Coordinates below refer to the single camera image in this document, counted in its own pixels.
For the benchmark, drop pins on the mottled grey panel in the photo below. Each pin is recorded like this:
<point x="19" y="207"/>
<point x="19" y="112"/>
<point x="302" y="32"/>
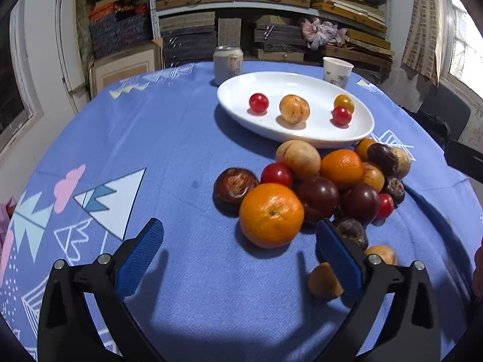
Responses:
<point x="82" y="34"/>

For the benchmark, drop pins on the large orange mandarin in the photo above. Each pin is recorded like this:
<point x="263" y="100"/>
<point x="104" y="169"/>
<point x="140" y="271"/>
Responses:
<point x="271" y="215"/>

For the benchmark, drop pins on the grey metal shelf rack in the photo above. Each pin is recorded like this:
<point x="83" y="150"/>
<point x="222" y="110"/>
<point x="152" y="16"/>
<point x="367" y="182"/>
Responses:
<point x="196" y="9"/>

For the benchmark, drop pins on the person's right hand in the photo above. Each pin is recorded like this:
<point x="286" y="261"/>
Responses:
<point x="479" y="271"/>

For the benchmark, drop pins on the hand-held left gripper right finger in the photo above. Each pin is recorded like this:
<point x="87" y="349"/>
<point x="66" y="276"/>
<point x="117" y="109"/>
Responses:
<point x="339" y="260"/>

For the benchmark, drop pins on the white panel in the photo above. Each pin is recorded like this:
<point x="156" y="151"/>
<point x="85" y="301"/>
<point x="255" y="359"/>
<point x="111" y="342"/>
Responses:
<point x="68" y="45"/>

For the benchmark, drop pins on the speckled orange-tan round fruit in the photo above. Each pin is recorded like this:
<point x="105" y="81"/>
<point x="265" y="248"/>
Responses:
<point x="294" y="109"/>

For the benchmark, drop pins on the beige framed board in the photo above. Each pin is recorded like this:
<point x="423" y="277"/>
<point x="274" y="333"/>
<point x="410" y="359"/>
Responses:
<point x="120" y="69"/>

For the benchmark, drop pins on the pink floral cloth bundle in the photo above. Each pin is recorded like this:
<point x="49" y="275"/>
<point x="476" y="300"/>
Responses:
<point x="322" y="32"/>

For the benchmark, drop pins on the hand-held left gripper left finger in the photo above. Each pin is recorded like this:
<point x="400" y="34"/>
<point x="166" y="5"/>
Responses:
<point x="137" y="267"/>

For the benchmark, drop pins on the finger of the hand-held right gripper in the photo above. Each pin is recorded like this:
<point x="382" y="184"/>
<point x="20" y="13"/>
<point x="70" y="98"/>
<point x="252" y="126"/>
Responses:
<point x="466" y="160"/>

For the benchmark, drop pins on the black chair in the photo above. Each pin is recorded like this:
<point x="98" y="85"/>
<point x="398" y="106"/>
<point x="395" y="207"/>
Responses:
<point x="445" y="109"/>

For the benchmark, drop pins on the large tan round fruit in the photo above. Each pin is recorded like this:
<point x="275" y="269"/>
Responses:
<point x="298" y="158"/>

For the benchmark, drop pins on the blue printed tablecloth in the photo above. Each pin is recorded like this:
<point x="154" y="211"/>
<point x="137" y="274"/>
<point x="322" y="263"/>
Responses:
<point x="169" y="139"/>

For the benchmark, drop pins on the silver drink can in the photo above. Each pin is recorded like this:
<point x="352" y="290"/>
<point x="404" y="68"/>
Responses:
<point x="228" y="64"/>

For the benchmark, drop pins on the brick pattern curtain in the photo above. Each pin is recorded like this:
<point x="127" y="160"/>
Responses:
<point x="424" y="26"/>

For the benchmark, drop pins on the dark purple tomato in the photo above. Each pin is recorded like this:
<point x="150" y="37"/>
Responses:
<point x="319" y="196"/>
<point x="360" y="203"/>

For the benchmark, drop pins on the yellow cherry tomato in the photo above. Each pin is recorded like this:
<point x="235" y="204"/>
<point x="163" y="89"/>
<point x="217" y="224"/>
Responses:
<point x="343" y="101"/>

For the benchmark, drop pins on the white oval plate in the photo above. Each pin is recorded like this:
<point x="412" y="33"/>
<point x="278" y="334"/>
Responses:
<point x="241" y="98"/>

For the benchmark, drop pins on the large dark water chestnut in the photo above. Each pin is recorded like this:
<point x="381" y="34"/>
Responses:
<point x="232" y="188"/>

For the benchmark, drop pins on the grey framed window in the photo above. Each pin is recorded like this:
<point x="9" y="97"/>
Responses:
<point x="11" y="83"/>

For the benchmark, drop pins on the bright window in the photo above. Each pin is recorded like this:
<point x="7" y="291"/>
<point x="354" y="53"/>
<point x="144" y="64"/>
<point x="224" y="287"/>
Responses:
<point x="466" y="45"/>

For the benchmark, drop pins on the white paper cup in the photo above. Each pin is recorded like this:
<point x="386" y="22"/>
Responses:
<point x="337" y="71"/>

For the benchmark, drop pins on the red cherry tomato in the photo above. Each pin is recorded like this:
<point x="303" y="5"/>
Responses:
<point x="342" y="116"/>
<point x="259" y="103"/>
<point x="276" y="174"/>
<point x="385" y="206"/>

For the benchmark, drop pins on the yellow-orange round fruit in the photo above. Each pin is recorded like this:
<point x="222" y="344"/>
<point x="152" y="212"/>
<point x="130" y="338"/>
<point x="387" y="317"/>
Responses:
<point x="373" y="177"/>

